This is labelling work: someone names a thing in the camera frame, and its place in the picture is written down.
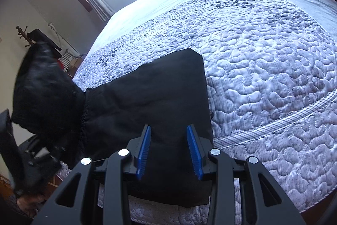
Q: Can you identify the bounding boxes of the black quilted pants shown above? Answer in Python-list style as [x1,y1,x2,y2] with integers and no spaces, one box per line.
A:
[11,42,213,208]

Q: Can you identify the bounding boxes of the person left hand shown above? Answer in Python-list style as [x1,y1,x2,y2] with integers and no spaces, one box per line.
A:
[17,194,46,218]

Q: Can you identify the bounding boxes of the lavender quilted bedspread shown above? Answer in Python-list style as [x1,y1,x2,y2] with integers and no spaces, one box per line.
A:
[74,0,336,213]

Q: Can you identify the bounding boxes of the coat rack with clothes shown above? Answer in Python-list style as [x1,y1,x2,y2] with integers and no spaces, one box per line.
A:
[16,26,62,59]

